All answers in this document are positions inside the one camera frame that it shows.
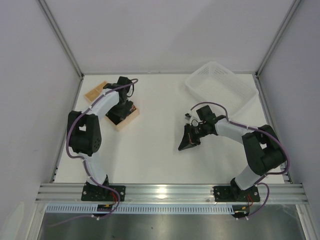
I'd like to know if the white slotted cable duct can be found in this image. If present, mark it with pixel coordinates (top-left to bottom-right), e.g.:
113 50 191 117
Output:
45 203 247 215

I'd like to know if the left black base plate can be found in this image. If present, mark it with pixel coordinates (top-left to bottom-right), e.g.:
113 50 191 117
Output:
81 183 126 202

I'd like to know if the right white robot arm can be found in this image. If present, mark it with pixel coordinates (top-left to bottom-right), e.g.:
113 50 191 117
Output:
178 102 289 202

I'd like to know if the wooden compartment box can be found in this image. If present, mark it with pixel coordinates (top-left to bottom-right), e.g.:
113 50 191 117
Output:
84 81 140 131

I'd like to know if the aluminium mounting rail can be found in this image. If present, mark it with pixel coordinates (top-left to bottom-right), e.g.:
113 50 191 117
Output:
35 183 309 205

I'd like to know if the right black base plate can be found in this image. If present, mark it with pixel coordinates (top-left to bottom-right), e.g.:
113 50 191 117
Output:
213 185 261 203

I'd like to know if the colourful dotted rolled tie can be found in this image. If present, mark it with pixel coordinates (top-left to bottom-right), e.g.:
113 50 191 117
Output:
129 101 137 113

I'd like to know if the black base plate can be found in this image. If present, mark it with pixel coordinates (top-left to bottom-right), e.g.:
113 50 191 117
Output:
81 183 126 202
213 185 261 203

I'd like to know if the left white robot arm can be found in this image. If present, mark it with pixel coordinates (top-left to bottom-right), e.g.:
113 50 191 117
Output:
65 76 139 193

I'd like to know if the white plastic basket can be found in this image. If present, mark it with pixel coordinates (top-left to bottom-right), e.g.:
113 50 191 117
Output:
185 61 258 117

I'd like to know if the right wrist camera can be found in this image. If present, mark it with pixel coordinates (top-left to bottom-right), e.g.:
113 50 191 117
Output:
184 112 194 124

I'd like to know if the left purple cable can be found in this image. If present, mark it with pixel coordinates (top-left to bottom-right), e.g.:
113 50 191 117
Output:
48 78 139 227

